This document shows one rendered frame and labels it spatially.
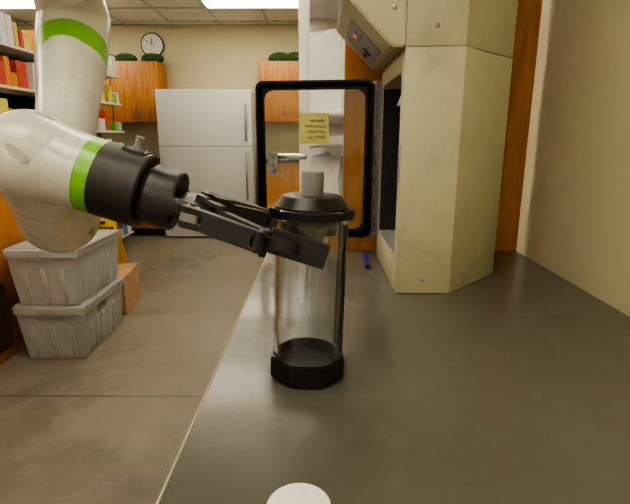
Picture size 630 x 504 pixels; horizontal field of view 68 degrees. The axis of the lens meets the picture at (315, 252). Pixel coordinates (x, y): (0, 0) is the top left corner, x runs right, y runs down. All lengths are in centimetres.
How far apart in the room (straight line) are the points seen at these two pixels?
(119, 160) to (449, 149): 60
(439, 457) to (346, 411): 12
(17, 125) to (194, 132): 539
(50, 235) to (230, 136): 523
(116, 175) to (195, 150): 541
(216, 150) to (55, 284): 340
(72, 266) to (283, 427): 241
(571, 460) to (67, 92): 83
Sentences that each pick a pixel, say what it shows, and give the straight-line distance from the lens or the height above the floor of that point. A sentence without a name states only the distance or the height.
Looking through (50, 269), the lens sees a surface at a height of 55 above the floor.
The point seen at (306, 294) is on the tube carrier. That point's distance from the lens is 56.
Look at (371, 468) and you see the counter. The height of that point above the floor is 94.
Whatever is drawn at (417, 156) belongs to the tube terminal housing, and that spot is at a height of 121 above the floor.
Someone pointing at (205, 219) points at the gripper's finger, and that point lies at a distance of 53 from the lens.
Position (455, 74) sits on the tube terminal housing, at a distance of 95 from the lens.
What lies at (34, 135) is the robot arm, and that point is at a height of 125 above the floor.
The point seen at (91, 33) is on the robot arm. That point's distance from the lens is 96.
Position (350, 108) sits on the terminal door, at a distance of 123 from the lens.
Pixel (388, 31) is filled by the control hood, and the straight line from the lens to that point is 93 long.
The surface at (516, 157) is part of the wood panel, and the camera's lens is 138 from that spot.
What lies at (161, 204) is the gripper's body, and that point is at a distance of 57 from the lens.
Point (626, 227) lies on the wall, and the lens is 107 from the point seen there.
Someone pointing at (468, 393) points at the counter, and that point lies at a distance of 64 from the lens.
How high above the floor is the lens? 125
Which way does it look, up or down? 14 degrees down
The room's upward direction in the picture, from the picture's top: straight up
